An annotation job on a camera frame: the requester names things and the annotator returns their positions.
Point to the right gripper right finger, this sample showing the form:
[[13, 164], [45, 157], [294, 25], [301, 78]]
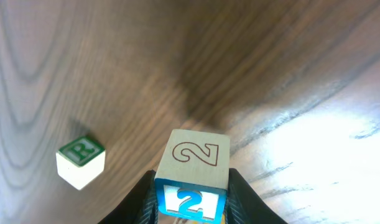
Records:
[[244, 206]]

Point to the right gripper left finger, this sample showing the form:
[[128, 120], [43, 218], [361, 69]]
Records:
[[139, 206]]

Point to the blue number 2 block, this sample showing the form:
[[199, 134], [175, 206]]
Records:
[[192, 178]]

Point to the green tree picture block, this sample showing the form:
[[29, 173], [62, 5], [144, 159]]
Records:
[[80, 161]]

